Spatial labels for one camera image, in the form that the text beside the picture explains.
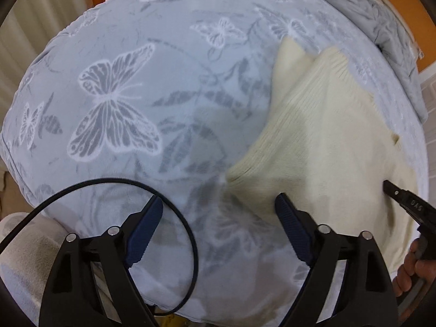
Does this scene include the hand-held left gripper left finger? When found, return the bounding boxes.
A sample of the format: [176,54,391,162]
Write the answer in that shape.
[38,197,164,327]

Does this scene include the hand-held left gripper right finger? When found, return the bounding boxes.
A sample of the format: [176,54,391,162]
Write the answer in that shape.
[274,193,399,327]

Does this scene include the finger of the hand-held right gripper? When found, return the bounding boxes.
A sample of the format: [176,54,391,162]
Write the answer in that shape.
[383,180,436,227]

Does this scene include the cream knit cardigan red buttons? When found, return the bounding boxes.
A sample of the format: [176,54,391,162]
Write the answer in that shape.
[226,37,420,327]

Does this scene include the person's right hand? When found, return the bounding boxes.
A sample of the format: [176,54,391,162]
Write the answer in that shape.
[392,238,431,297]

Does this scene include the beige towel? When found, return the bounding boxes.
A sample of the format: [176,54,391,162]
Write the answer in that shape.
[0,211,113,327]

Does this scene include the butterfly print bed sheet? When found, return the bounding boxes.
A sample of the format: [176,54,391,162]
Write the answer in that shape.
[0,0,428,325]

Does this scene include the grey duvet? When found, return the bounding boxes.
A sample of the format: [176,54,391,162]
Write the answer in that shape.
[296,0,429,124]

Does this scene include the white curtain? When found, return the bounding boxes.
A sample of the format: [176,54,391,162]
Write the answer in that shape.
[0,0,94,171]

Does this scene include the black cable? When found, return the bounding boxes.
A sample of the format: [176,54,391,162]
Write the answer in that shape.
[0,177,199,317]

